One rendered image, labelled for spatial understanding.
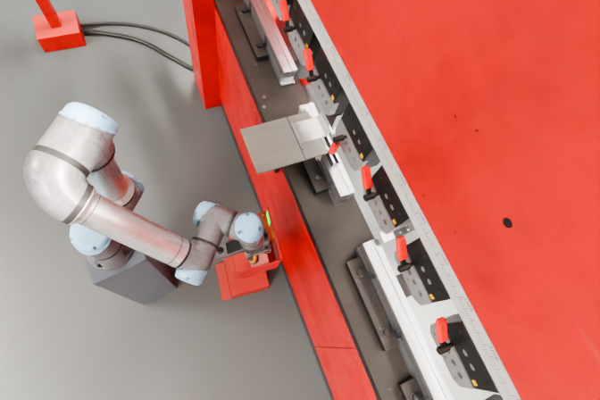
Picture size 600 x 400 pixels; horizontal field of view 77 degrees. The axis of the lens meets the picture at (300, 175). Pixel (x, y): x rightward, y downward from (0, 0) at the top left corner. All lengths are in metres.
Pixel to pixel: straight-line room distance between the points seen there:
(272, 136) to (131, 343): 1.34
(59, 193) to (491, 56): 0.82
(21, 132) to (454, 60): 2.48
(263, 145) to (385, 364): 0.82
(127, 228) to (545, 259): 0.81
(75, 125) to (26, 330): 1.60
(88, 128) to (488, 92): 0.78
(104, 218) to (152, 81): 1.90
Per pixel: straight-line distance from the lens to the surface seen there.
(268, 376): 2.18
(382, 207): 1.04
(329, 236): 1.37
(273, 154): 1.31
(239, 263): 1.49
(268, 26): 1.70
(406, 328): 1.31
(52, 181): 0.90
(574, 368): 0.79
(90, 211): 0.93
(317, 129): 1.38
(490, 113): 0.67
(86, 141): 0.92
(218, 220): 1.05
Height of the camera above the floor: 2.17
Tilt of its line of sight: 65 degrees down
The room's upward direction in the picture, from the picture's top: 21 degrees clockwise
